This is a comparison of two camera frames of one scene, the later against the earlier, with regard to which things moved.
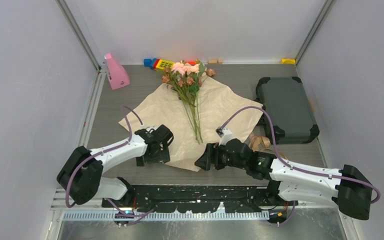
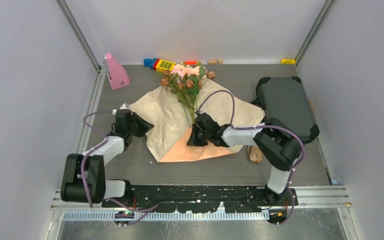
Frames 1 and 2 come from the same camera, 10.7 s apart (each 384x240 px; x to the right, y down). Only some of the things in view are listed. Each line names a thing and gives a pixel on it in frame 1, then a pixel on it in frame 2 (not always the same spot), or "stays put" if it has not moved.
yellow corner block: x=288 y=61 stays put
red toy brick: x=156 y=63 stays put
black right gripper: x=204 y=161 to x=194 y=141
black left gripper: x=162 y=156 to x=145 y=127
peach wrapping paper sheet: x=223 y=116 stays put
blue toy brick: x=148 y=62 stays put
